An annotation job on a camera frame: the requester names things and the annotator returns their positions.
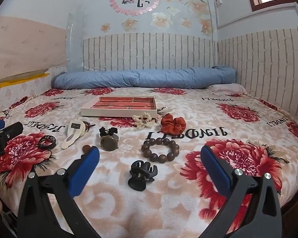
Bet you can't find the rolled blue quilt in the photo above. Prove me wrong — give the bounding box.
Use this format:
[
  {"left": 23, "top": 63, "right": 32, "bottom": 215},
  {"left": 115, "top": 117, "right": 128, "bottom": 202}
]
[{"left": 51, "top": 66, "right": 236, "bottom": 90}]

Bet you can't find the black cord bracelet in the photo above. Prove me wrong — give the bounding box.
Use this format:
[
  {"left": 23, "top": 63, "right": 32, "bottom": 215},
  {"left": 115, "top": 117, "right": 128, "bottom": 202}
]
[{"left": 36, "top": 134, "right": 57, "bottom": 151}]

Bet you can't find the wooden headboard panel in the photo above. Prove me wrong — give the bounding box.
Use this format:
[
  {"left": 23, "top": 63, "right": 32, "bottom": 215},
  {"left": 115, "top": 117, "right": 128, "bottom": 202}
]
[{"left": 0, "top": 16, "right": 66, "bottom": 80}]

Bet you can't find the watch with white band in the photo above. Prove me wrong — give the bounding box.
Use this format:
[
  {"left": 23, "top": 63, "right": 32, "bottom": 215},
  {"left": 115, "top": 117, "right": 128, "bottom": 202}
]
[{"left": 100, "top": 133, "right": 119, "bottom": 152}]

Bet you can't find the floral fleece bed blanket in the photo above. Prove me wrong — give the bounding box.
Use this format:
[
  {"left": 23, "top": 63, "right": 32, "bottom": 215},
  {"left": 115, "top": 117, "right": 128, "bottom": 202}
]
[{"left": 0, "top": 83, "right": 298, "bottom": 238}]

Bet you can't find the white tray with brick lining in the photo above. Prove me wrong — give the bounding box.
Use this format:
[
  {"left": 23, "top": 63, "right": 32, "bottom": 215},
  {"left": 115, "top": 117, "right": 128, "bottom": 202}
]
[{"left": 81, "top": 96, "right": 158, "bottom": 118}]

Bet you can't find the cream satin scrunchie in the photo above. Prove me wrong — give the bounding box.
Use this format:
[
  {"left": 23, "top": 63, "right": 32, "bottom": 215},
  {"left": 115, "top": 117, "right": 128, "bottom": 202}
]
[{"left": 132, "top": 112, "right": 155, "bottom": 130}]

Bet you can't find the cream hair clip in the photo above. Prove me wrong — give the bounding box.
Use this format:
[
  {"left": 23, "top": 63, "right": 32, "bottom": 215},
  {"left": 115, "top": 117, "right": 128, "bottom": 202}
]
[{"left": 61, "top": 119, "right": 86, "bottom": 149}]

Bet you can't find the brown wooden bead bracelet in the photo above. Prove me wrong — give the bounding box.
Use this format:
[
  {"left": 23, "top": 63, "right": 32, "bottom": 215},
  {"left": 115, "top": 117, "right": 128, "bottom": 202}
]
[{"left": 141, "top": 137, "right": 180, "bottom": 163}]

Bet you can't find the black claw hair clip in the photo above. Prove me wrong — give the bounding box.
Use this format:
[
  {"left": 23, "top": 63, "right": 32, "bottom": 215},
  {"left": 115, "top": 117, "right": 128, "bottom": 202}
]
[{"left": 128, "top": 160, "right": 158, "bottom": 191}]

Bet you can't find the rust orange scrunchie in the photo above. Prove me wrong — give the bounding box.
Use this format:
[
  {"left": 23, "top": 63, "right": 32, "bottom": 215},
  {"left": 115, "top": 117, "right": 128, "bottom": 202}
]
[{"left": 160, "top": 113, "right": 186, "bottom": 136}]

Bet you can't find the clear plastic sheet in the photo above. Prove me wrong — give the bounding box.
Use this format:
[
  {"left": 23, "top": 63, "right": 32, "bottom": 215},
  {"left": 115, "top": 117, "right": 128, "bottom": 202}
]
[{"left": 66, "top": 5, "right": 84, "bottom": 72}]

